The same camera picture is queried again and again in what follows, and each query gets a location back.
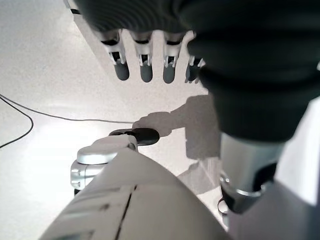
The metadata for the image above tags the thin floor cable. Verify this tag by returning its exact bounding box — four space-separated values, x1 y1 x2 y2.
0 94 136 149

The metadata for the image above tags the grey robot left leg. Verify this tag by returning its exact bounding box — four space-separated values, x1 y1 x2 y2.
37 127 231 240

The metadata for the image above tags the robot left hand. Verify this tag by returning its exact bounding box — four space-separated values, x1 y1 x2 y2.
72 0 320 215

